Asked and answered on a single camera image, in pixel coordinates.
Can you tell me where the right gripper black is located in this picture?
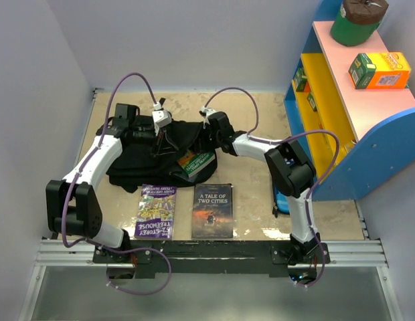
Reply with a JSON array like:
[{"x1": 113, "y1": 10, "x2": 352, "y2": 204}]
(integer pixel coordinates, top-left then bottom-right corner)
[{"x1": 189, "y1": 124, "x2": 222, "y2": 153}]

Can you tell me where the black student backpack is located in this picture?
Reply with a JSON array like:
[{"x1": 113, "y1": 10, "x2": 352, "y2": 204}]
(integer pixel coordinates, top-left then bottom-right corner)
[{"x1": 106, "y1": 105, "x2": 218, "y2": 193}]

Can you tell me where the green 104-storey treehouse book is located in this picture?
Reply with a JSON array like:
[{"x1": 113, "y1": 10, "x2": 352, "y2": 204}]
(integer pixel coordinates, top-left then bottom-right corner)
[{"x1": 177, "y1": 150, "x2": 216, "y2": 178}]

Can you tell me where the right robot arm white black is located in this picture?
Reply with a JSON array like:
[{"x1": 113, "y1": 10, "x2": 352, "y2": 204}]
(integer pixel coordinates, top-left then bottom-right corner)
[{"x1": 199, "y1": 107, "x2": 320, "y2": 263}]

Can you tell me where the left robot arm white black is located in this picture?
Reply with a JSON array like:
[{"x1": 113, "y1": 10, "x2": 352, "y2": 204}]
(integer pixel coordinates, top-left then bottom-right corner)
[{"x1": 46, "y1": 105, "x2": 139, "y2": 262}]

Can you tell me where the tale of two cities book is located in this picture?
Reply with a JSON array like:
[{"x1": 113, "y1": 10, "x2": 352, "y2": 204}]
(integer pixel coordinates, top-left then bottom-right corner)
[{"x1": 191, "y1": 183, "x2": 234, "y2": 240}]

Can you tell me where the purple 52-storey treehouse book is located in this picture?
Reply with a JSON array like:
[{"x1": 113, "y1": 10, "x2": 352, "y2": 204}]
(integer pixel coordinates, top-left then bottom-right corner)
[{"x1": 134, "y1": 184, "x2": 177, "y2": 239}]

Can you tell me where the blue pencil case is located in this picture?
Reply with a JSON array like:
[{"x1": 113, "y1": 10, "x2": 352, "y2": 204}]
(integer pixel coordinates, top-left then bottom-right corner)
[{"x1": 272, "y1": 183, "x2": 290, "y2": 218}]

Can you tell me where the small green box upper shelf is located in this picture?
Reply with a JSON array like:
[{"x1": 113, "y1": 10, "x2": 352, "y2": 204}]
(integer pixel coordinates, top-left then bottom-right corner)
[{"x1": 293, "y1": 67, "x2": 311, "y2": 92}]

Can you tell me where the small green box shelf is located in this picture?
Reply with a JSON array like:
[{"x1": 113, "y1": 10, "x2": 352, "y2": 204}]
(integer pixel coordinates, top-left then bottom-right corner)
[
  {"x1": 293, "y1": 67, "x2": 311, "y2": 92},
  {"x1": 307, "y1": 92, "x2": 317, "y2": 112}
]

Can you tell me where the small green box lower shelf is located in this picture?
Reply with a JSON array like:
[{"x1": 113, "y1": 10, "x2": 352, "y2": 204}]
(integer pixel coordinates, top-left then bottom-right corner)
[{"x1": 307, "y1": 92, "x2": 317, "y2": 112}]

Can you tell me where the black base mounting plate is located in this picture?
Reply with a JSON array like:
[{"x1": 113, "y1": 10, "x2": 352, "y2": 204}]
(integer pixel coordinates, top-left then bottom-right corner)
[{"x1": 93, "y1": 240, "x2": 331, "y2": 279}]

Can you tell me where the colourful wooden shelf unit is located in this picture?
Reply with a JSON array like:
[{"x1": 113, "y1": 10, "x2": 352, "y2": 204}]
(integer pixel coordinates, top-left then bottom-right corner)
[{"x1": 284, "y1": 1, "x2": 415, "y2": 201}]

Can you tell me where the orange green crayon box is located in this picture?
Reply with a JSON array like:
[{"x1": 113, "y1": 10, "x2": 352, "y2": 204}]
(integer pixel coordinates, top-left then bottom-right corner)
[{"x1": 348, "y1": 52, "x2": 412, "y2": 90}]

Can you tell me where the green brown cylinder container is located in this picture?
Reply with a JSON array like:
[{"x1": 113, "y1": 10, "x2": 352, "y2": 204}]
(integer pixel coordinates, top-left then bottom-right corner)
[{"x1": 330, "y1": 0, "x2": 389, "y2": 47}]

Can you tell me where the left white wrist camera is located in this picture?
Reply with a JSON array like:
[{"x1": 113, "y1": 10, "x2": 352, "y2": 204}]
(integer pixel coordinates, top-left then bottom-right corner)
[{"x1": 152, "y1": 109, "x2": 172, "y2": 128}]

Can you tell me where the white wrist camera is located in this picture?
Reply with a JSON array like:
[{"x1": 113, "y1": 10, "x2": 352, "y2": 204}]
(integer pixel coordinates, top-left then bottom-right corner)
[
  {"x1": 199, "y1": 106, "x2": 216, "y2": 118},
  {"x1": 152, "y1": 109, "x2": 172, "y2": 128}
]

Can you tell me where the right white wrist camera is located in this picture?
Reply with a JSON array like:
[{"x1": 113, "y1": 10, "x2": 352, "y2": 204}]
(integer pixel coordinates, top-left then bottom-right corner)
[{"x1": 199, "y1": 106, "x2": 216, "y2": 118}]

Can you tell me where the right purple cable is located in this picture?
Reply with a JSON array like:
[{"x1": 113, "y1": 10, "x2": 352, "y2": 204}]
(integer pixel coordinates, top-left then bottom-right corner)
[{"x1": 202, "y1": 86, "x2": 339, "y2": 288}]

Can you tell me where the purple cable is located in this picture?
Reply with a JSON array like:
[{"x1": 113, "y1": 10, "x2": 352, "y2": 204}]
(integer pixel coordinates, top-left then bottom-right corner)
[
  {"x1": 202, "y1": 86, "x2": 339, "y2": 288},
  {"x1": 61, "y1": 72, "x2": 172, "y2": 295}
]

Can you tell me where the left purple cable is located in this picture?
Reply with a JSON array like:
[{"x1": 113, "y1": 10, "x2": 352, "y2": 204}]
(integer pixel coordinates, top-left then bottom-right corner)
[{"x1": 61, "y1": 72, "x2": 172, "y2": 295}]

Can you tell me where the aluminium rail frame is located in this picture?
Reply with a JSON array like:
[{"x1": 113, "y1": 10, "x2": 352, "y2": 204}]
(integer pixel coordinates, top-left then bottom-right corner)
[{"x1": 17, "y1": 87, "x2": 404, "y2": 321}]

